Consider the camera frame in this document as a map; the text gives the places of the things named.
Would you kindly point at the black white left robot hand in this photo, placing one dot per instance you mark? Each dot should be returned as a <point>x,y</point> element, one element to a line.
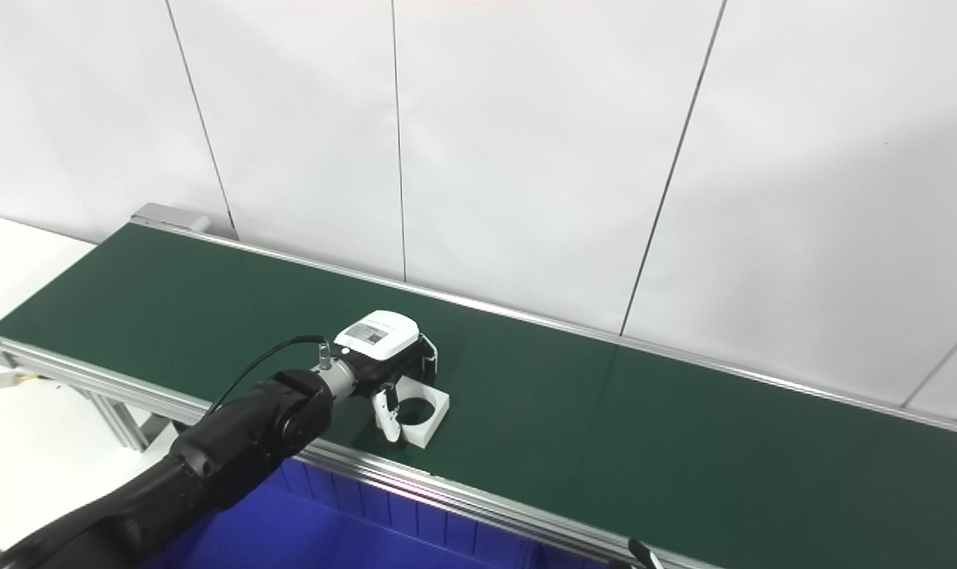
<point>379,336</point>

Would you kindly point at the aluminium conveyor leg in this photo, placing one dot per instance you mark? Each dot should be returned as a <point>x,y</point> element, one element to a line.
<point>118,427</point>

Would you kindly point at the white square part with hole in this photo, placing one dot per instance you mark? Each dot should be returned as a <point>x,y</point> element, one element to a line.
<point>431,427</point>

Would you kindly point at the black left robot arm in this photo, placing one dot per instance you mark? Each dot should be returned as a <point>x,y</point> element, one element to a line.
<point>233,442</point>

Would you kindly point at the grey conveyor end housing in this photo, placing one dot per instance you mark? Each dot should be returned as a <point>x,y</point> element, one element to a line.
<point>166,215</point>

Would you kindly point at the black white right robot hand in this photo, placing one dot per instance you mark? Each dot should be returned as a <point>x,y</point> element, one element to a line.
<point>642,555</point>

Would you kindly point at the green conveyor belt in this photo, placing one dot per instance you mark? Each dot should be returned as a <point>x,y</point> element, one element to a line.
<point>130,391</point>
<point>644,442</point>

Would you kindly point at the blue bin with white parts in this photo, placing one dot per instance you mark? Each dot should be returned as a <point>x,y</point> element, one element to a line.
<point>352,537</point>

